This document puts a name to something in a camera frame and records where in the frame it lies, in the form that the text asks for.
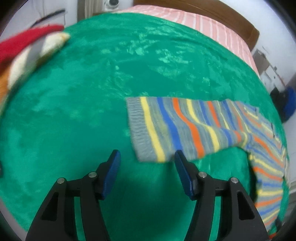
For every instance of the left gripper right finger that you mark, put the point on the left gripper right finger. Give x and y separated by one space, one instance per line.
239 218

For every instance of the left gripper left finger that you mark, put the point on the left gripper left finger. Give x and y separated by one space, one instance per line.
55 219

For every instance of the striped knit sweater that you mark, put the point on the striped knit sweater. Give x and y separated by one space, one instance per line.
159 126

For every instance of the green floral bedspread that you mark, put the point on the green floral bedspread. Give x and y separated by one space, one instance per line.
67 117

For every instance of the blue and black bag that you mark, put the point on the blue and black bag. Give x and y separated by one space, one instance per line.
284 102

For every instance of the white desk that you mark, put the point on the white desk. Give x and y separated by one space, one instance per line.
267 70

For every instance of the pink striped bed sheet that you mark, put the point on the pink striped bed sheet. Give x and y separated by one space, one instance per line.
203 24

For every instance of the red cloth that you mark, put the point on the red cloth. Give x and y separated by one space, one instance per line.
14 45

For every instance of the brown wooden headboard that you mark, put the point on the brown wooden headboard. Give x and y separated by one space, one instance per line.
216 10

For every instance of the beige curtain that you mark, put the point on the beige curtain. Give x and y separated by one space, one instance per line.
88 8

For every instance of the white security camera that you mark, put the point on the white security camera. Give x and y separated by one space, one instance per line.
110 5

